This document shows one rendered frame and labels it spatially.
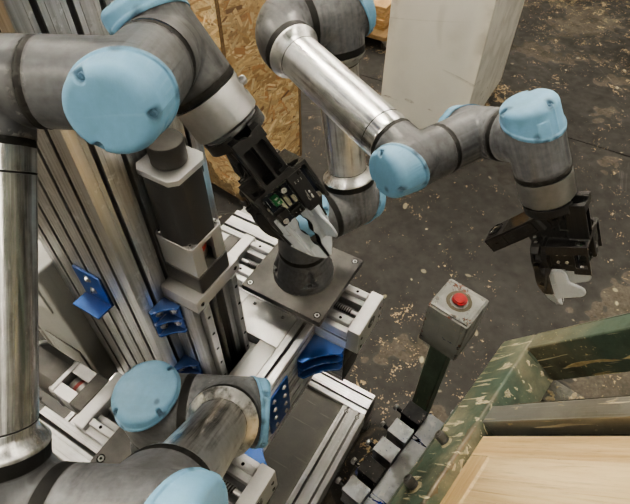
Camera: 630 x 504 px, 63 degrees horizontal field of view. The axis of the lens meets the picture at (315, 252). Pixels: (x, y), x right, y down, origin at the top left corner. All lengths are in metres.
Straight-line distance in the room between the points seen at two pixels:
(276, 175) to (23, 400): 0.31
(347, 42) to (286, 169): 0.51
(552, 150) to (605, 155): 3.03
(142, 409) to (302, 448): 1.13
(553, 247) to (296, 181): 0.42
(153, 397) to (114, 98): 0.58
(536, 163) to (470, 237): 2.18
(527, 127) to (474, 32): 2.36
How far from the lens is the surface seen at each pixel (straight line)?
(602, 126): 4.02
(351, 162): 1.12
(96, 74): 0.41
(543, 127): 0.72
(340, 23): 1.00
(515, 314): 2.65
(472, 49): 3.10
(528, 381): 1.41
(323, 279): 1.23
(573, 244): 0.82
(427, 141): 0.73
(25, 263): 0.50
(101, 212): 0.85
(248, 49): 2.47
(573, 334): 1.34
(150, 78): 0.42
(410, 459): 1.40
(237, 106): 0.54
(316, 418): 2.00
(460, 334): 1.41
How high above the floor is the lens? 2.05
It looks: 49 degrees down
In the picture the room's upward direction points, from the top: straight up
